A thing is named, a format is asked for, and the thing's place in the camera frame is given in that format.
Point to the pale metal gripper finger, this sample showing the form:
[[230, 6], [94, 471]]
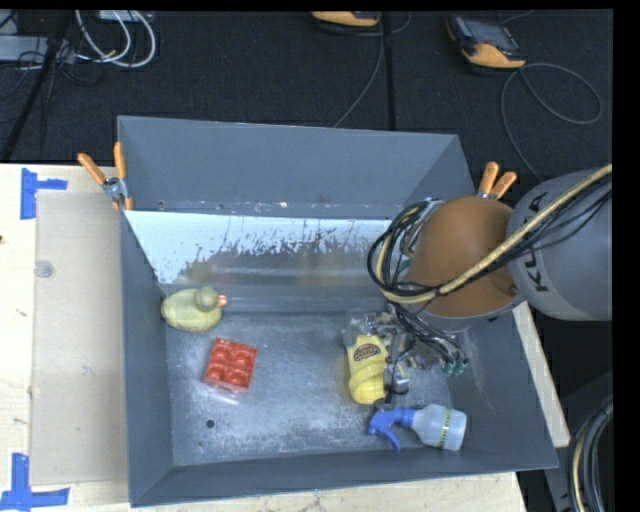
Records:
[[403, 384], [390, 375]]

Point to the yellow squeeze bottle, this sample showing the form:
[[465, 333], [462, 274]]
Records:
[[365, 372]]

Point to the clear spray bottle blue nozzle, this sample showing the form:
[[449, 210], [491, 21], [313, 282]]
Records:
[[440, 427]]

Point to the grey metal bin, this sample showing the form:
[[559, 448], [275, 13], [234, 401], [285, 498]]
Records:
[[300, 425]]

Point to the red toy brick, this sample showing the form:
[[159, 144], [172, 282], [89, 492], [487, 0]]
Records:
[[231, 367]]

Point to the yellow toy duck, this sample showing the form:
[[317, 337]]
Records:
[[192, 312]]

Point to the pale wood flat board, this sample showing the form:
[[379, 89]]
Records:
[[75, 325]]

